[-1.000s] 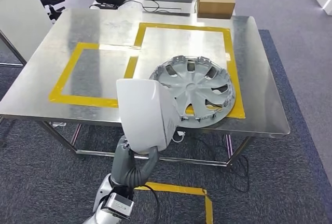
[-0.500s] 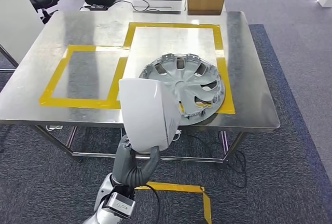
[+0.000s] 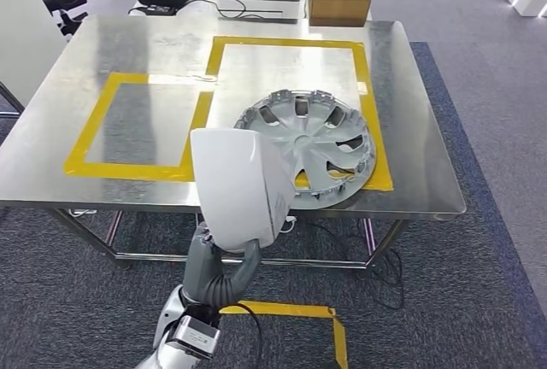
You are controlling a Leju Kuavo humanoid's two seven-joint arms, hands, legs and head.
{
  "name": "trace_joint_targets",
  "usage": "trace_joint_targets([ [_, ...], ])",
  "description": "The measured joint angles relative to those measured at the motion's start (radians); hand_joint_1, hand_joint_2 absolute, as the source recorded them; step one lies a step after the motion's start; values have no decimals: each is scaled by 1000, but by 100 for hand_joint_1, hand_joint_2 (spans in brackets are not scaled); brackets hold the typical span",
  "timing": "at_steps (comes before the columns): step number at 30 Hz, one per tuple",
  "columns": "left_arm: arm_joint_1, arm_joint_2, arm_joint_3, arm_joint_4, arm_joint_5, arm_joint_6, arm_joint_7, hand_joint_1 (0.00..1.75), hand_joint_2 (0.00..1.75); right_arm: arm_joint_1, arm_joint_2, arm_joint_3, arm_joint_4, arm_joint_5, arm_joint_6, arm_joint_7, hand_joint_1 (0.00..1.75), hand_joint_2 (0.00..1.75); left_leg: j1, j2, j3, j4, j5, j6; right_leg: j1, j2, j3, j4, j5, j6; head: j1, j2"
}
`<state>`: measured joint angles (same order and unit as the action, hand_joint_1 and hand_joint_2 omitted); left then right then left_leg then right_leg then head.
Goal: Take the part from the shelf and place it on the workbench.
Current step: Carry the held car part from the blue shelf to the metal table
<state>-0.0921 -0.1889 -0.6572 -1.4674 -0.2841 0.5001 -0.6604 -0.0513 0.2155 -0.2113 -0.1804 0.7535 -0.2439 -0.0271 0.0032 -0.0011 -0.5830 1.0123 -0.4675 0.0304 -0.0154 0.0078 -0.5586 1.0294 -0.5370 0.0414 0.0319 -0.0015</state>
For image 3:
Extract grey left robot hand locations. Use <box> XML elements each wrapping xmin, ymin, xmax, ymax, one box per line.
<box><xmin>181</xmin><ymin>225</ymin><xmax>262</xmax><ymax>308</ymax></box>

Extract white curved plastic part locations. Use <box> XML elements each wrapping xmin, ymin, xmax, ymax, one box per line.
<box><xmin>189</xmin><ymin>126</ymin><xmax>297</xmax><ymax>253</ymax></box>

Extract steel workbench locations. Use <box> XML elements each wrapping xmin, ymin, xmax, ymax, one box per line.
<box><xmin>0</xmin><ymin>14</ymin><xmax>468</xmax><ymax>272</ymax></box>

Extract yellow floor tape outline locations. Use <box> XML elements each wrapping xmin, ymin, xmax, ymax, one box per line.
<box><xmin>220</xmin><ymin>300</ymin><xmax>349</xmax><ymax>369</ymax></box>

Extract small yellow tape rectangle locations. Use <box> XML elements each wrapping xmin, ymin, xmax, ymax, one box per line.
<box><xmin>63</xmin><ymin>71</ymin><xmax>215</xmax><ymax>184</ymax></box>

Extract silver wheel hubcap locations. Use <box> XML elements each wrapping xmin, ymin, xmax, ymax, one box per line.
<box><xmin>233</xmin><ymin>87</ymin><xmax>378</xmax><ymax>211</ymax></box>

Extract large yellow tape rectangle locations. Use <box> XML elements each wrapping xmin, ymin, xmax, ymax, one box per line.
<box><xmin>205</xmin><ymin>35</ymin><xmax>394</xmax><ymax>193</ymax></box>

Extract white desk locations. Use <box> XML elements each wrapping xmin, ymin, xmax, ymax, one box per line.
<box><xmin>128</xmin><ymin>0</ymin><xmax>372</xmax><ymax>25</ymax></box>

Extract black power adapter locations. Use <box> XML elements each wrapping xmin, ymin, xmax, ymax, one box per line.
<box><xmin>128</xmin><ymin>3</ymin><xmax>178</xmax><ymax>18</ymax></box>

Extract white board panel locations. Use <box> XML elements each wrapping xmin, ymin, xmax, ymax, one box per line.
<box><xmin>0</xmin><ymin>0</ymin><xmax>68</xmax><ymax>110</ymax></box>

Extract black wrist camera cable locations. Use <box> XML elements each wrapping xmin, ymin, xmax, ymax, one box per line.
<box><xmin>239</xmin><ymin>302</ymin><xmax>264</xmax><ymax>369</ymax></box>

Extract black cables under workbench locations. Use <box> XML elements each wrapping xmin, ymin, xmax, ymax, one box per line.
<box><xmin>298</xmin><ymin>216</ymin><xmax>406</xmax><ymax>311</ymax></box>

